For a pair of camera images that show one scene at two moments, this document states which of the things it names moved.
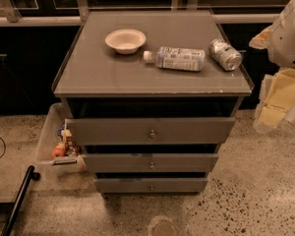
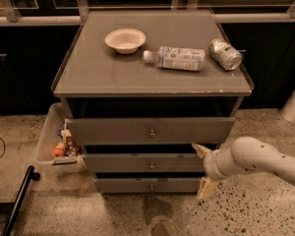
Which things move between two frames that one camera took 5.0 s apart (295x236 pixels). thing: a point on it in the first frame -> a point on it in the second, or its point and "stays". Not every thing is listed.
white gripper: x=287 y=39 -> x=208 y=164
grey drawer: x=147 y=163 stays
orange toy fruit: x=58 y=151 stays
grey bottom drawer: x=152 y=186 stays
